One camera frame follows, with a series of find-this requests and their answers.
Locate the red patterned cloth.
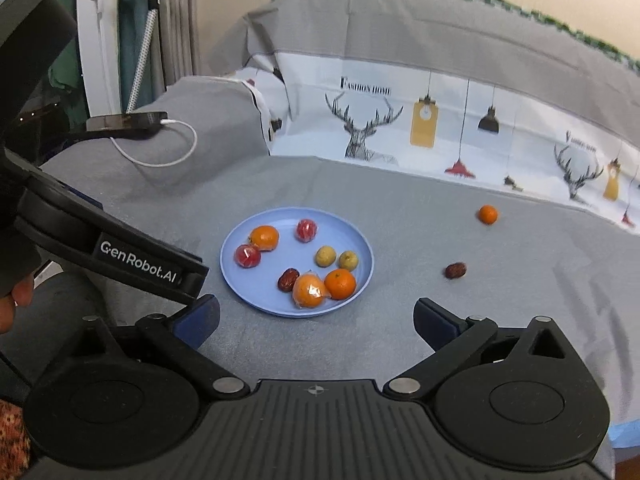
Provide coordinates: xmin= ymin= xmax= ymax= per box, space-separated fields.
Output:
xmin=0 ymin=395 xmax=31 ymax=480

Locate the grey curtain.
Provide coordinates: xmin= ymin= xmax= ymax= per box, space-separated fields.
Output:
xmin=160 ymin=0 xmax=201 ymax=86

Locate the plastic-wrapped orange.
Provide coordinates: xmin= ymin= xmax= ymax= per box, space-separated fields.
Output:
xmin=291 ymin=270 xmax=332 ymax=310

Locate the light blue cloth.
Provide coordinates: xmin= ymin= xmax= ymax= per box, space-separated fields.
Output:
xmin=607 ymin=417 xmax=640 ymax=448

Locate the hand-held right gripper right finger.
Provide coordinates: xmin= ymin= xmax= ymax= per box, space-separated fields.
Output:
xmin=382 ymin=297 xmax=583 ymax=401

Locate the white frame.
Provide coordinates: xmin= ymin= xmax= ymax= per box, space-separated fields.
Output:
xmin=75 ymin=0 xmax=123 ymax=117

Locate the blue plastic plate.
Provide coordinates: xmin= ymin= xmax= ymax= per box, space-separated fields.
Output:
xmin=220 ymin=206 xmax=375 ymax=317

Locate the person's left hand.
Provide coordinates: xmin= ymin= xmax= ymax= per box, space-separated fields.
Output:
xmin=0 ymin=276 xmax=35 ymax=336

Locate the black smartphone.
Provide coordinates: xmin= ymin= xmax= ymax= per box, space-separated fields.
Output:
xmin=86 ymin=111 xmax=169 ymax=133

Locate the grey quilt with deer print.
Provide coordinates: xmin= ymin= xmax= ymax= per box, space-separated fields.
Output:
xmin=207 ymin=0 xmax=640 ymax=236

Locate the white charging cable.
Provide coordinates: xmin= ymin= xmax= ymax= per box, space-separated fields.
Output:
xmin=110 ymin=119 xmax=198 ymax=167

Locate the grey bed sheet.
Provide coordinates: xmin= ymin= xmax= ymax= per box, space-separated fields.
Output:
xmin=30 ymin=75 xmax=640 ymax=441

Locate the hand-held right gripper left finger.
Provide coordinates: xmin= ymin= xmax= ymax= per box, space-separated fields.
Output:
xmin=75 ymin=294 xmax=251 ymax=402

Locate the dotted white hose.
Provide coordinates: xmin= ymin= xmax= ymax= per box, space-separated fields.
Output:
xmin=125 ymin=7 xmax=161 ymax=115

